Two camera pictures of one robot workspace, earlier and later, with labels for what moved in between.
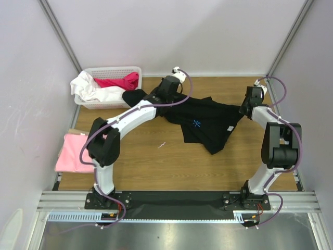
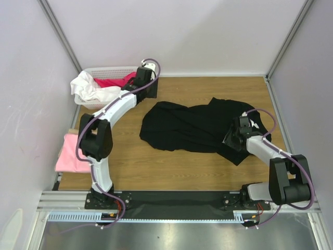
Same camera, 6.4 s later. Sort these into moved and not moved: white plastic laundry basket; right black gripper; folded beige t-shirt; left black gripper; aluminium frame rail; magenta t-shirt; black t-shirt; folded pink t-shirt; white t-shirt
Moved: right black gripper; black t-shirt; left black gripper
Not moved: aluminium frame rail; folded beige t-shirt; magenta t-shirt; white plastic laundry basket; folded pink t-shirt; white t-shirt
